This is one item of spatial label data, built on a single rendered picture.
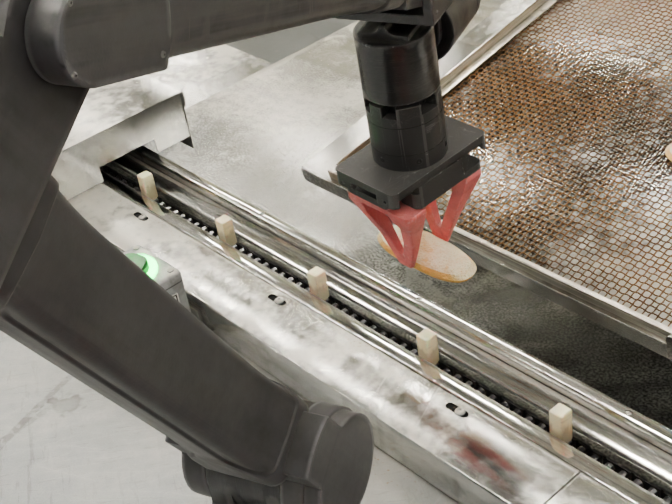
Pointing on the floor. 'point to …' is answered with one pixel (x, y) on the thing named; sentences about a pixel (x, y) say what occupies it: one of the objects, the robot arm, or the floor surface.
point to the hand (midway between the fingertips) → (423, 244)
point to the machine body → (208, 71)
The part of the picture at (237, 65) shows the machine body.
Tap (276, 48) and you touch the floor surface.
